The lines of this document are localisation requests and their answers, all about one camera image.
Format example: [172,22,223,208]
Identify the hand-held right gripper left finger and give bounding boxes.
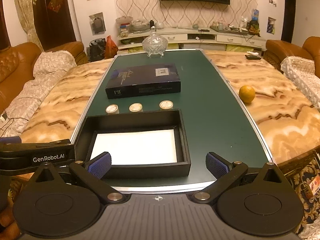
[29,151,127,204]

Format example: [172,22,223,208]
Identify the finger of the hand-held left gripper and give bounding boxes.
[0,136,21,144]

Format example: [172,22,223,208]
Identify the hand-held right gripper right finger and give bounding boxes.
[191,151,290,204]

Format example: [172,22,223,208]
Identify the black box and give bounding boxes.
[75,109,192,180]

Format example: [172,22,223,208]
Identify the pale quilted sofa cover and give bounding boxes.
[0,51,77,138]

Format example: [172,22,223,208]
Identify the brown leather sofa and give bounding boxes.
[0,41,86,114]

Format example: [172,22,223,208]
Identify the orange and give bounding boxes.
[239,85,256,103]

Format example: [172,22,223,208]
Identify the patterned carpet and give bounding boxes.
[285,152,320,240]

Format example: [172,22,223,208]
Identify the dark blue flat box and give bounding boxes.
[105,63,182,100]

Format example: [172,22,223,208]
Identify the black bag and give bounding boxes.
[88,38,106,62]

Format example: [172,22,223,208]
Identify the red plastic bag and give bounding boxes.
[105,35,119,59]

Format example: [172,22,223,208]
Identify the dark wooden door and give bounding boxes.
[32,0,77,51]

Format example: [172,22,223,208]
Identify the white lace armchair cover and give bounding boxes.
[280,55,320,109]

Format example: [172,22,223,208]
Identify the white television cabinet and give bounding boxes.
[117,26,267,53]

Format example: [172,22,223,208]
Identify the golden curtain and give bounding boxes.
[9,0,42,53]

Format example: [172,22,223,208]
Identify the glass candy jar with lid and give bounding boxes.
[142,26,166,57]

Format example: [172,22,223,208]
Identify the brown leather armchair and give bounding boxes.
[265,36,320,77]

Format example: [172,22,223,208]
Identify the tea tray with cups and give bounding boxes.
[210,21,248,35]

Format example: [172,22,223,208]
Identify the glass bowl set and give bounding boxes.
[131,19,150,32]

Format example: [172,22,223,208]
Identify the dark fruit print packet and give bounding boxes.
[248,20,261,34]

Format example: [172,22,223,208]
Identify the green board with metal frame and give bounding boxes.
[70,49,273,193]

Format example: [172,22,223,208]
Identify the wall niche with dark vase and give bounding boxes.
[89,12,106,36]

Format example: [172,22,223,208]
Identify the wall niche with blue picture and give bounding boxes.
[267,17,277,35]

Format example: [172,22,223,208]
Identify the dark doorway frame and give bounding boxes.
[284,0,297,41]

